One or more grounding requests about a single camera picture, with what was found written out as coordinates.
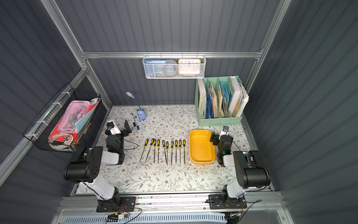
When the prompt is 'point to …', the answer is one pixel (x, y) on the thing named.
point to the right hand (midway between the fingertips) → (224, 133)
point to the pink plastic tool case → (75, 110)
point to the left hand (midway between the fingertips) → (117, 122)
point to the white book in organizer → (236, 96)
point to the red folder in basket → (73, 136)
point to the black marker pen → (134, 122)
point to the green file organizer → (218, 100)
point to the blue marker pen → (137, 124)
